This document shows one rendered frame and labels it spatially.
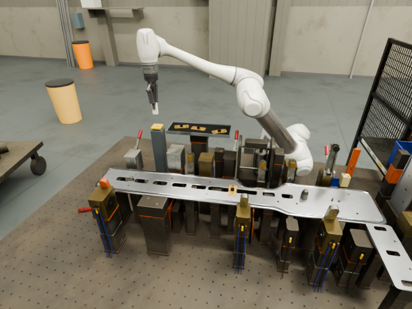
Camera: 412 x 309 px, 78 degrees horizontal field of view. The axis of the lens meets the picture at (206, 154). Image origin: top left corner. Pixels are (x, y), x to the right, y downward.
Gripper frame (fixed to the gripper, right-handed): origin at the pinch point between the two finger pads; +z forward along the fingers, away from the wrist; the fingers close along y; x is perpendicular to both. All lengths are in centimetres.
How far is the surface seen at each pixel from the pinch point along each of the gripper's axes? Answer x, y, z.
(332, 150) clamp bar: 95, 18, 9
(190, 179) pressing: 26.7, 28.4, 27.1
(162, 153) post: 2.4, 3.3, 28.4
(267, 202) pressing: 66, 40, 27
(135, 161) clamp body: -7.0, 21.3, 23.7
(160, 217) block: 18, 54, 30
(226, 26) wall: -14, -528, 5
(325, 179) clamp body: 95, 20, 25
